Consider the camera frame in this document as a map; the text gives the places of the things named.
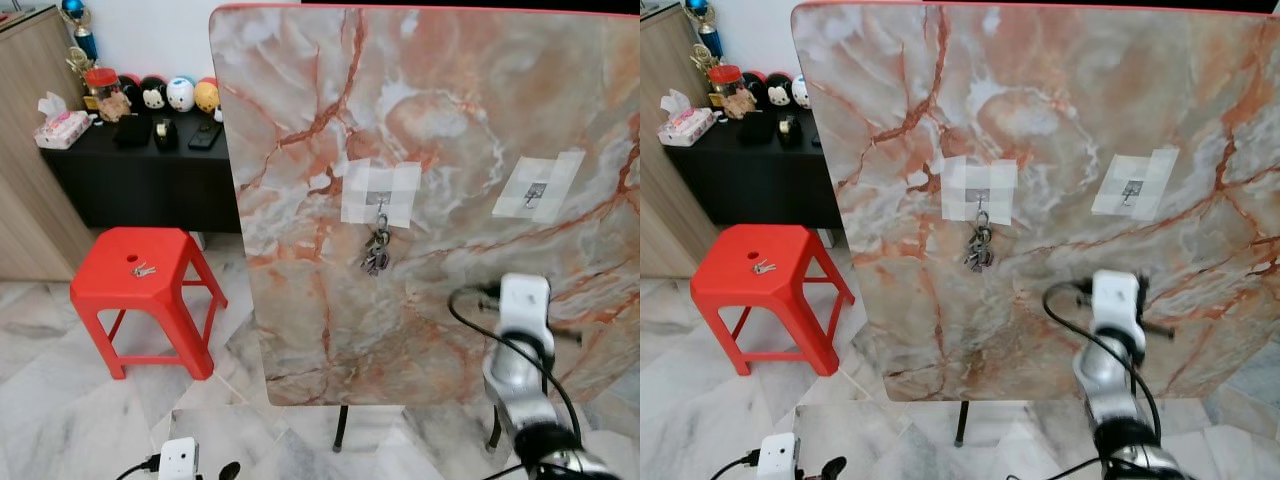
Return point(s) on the black tape dispenser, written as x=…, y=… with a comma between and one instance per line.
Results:
x=790, y=131
x=165, y=134

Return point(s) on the small silver keys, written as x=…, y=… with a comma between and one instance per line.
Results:
x=764, y=267
x=142, y=269

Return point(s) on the black low sideboard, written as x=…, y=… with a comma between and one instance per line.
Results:
x=140, y=185
x=755, y=185

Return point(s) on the black white-faced round figurine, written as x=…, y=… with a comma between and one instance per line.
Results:
x=779, y=92
x=153, y=95

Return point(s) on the gold trophy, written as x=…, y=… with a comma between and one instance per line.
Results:
x=706, y=28
x=82, y=30

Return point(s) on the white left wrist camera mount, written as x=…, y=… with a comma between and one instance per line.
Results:
x=178, y=460
x=777, y=458

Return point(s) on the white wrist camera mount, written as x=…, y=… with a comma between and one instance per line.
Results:
x=525, y=305
x=178, y=460
x=1115, y=300
x=777, y=458

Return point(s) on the clear jar with red lid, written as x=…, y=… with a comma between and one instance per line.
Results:
x=730, y=88
x=104, y=90

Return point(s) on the light wooden cabinet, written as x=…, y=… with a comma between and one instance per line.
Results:
x=30, y=180
x=665, y=200

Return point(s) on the marble pattern folding table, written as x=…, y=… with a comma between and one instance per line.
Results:
x=1080, y=100
x=450, y=110

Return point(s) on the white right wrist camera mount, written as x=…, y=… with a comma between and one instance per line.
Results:
x=525, y=305
x=1115, y=300

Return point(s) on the taped metal hook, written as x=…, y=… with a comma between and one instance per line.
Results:
x=1134, y=185
x=978, y=188
x=380, y=190
x=538, y=187

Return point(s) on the pink tissue pack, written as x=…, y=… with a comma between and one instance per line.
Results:
x=63, y=130
x=685, y=127

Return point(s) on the red plastic stool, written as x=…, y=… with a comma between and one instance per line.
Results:
x=120, y=285
x=750, y=290

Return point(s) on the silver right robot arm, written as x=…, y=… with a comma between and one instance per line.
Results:
x=515, y=385
x=1105, y=385

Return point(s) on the black wallet case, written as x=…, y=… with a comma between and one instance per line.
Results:
x=756, y=129
x=131, y=132

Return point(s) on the white round figurine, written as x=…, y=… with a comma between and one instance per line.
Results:
x=180, y=95
x=801, y=90

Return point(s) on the black red round figurine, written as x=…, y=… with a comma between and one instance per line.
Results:
x=755, y=86
x=129, y=90

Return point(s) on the small flat black pouch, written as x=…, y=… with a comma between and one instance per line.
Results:
x=205, y=135

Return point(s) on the yellow round figurine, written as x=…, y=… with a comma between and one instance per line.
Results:
x=206, y=96

